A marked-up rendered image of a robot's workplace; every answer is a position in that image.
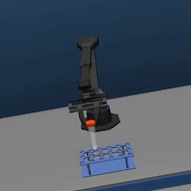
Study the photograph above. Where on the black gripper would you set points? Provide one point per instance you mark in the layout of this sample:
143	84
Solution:
88	104

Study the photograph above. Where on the clear tube with orange cap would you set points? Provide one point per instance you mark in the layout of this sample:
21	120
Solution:
92	133

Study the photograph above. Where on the dark six-joint robot arm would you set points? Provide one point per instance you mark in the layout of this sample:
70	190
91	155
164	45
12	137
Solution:
88	67

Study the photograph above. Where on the blue tube rack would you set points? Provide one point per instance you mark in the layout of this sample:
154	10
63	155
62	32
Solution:
106	160

